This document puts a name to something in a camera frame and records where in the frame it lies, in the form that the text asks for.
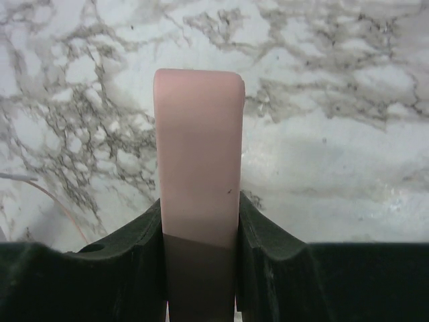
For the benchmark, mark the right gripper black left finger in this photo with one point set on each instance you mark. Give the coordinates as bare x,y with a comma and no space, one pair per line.
120,277

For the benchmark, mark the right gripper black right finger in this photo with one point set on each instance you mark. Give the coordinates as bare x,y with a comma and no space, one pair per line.
281,278

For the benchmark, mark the pink power strip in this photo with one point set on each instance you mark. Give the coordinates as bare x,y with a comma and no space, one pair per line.
199,121

